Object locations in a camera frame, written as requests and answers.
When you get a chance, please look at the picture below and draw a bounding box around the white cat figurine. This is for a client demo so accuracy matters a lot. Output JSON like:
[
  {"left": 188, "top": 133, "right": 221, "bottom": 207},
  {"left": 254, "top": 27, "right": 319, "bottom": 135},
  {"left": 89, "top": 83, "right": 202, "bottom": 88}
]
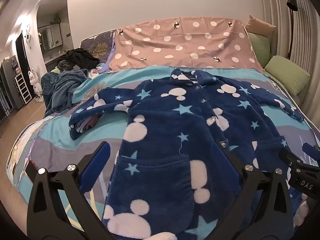
[{"left": 27, "top": 68, "right": 44, "bottom": 103}]

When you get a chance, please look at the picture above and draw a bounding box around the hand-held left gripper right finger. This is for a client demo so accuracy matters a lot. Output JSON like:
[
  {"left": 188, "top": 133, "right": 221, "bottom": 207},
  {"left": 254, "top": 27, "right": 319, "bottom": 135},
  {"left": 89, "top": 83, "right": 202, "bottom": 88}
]
[{"left": 211, "top": 142, "right": 293, "bottom": 240}]

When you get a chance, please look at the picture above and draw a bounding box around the black floor lamp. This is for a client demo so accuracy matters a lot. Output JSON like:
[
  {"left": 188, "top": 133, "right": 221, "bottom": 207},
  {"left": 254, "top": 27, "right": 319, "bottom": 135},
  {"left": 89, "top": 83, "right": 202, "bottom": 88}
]
[{"left": 286, "top": 0, "right": 298, "bottom": 60}]

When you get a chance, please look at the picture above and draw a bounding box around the blue and grey bed blanket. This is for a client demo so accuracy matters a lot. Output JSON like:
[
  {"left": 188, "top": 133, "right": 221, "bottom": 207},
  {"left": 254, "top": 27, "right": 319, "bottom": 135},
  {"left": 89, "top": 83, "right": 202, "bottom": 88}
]
[{"left": 6, "top": 65, "right": 320, "bottom": 240}]

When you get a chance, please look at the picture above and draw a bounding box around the large green pillow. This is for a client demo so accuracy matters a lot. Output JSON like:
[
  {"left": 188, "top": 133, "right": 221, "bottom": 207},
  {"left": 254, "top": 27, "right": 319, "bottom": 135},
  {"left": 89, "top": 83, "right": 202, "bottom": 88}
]
[{"left": 264, "top": 55, "right": 311, "bottom": 96}]

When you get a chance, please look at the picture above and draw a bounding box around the white printed cloth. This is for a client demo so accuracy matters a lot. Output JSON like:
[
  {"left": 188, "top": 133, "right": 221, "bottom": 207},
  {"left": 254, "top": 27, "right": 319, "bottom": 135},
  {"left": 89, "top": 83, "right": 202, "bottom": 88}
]
[{"left": 89, "top": 64, "right": 107, "bottom": 78}]

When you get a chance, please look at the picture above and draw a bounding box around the tan pillow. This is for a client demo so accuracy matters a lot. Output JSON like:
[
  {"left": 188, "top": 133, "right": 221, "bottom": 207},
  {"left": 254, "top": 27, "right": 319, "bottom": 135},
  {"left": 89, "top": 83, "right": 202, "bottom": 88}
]
[{"left": 245, "top": 15, "right": 277, "bottom": 38}]

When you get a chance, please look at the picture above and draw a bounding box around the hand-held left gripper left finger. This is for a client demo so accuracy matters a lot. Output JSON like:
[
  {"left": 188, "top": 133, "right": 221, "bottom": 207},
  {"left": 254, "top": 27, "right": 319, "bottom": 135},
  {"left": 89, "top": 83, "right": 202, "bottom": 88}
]
[{"left": 27, "top": 142, "right": 118, "bottom": 240}]

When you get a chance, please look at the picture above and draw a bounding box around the pink polka dot sheet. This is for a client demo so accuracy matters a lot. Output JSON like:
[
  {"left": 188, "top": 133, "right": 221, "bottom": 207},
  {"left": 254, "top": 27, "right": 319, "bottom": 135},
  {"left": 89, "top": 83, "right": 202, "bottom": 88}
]
[{"left": 108, "top": 16, "right": 265, "bottom": 73}]

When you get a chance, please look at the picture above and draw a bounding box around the white shelf rack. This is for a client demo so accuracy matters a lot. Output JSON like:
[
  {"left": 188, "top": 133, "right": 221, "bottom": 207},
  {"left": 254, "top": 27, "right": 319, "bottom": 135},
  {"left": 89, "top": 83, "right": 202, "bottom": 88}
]
[{"left": 15, "top": 75, "right": 32, "bottom": 103}]

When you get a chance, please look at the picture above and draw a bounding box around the blue fleece pajama top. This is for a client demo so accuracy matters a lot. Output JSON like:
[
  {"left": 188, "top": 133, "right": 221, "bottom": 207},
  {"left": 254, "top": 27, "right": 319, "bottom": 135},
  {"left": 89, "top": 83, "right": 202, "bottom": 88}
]
[{"left": 69, "top": 68, "right": 310, "bottom": 240}]

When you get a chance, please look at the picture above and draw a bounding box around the purple printed sheet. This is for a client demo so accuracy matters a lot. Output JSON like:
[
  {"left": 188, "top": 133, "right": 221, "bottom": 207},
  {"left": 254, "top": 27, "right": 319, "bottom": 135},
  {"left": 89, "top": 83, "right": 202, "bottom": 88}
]
[{"left": 80, "top": 29, "right": 117, "bottom": 74}]

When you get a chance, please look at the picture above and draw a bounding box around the black clothing pile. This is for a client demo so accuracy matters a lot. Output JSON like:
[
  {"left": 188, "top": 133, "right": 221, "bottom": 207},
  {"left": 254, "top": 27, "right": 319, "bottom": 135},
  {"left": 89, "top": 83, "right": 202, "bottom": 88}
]
[{"left": 65, "top": 48, "right": 100, "bottom": 69}]

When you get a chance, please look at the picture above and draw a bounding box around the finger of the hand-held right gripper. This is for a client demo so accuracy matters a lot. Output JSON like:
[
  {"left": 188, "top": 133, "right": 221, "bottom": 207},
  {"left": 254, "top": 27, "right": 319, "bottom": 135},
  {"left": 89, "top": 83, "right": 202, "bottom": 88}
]
[
  {"left": 279, "top": 147, "right": 320, "bottom": 173},
  {"left": 302, "top": 142, "right": 320, "bottom": 161}
]

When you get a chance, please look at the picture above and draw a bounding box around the dark green clothing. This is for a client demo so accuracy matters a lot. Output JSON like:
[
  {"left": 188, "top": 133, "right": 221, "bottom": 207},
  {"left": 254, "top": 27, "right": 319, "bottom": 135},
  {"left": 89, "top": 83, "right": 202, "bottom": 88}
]
[{"left": 56, "top": 59, "right": 75, "bottom": 72}]

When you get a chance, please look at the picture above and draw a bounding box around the teal knit blanket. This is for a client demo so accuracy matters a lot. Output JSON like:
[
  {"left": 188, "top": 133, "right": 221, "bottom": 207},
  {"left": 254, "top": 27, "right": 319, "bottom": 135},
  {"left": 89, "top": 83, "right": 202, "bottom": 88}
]
[{"left": 41, "top": 69, "right": 88, "bottom": 117}]

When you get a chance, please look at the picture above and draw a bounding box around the dark cabinet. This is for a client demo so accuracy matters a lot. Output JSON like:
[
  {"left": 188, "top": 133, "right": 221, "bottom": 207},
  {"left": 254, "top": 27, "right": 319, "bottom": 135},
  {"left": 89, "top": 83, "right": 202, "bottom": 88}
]
[{"left": 0, "top": 54, "right": 25, "bottom": 117}]

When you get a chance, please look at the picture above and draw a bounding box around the mirror wall cabinet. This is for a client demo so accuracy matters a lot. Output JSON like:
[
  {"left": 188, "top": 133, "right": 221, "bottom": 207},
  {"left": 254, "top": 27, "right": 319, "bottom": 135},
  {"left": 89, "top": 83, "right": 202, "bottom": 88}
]
[{"left": 37, "top": 24, "right": 63, "bottom": 51}]

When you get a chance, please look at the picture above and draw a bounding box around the small green pillow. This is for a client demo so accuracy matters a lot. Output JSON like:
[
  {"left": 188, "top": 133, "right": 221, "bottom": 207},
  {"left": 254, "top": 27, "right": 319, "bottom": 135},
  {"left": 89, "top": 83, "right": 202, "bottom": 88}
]
[{"left": 247, "top": 33, "right": 271, "bottom": 67}]

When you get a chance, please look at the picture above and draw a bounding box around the pink folded garment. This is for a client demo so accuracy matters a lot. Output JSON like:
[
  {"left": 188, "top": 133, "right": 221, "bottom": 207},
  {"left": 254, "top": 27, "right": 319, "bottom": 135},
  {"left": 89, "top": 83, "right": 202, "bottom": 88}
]
[{"left": 85, "top": 116, "right": 103, "bottom": 130}]

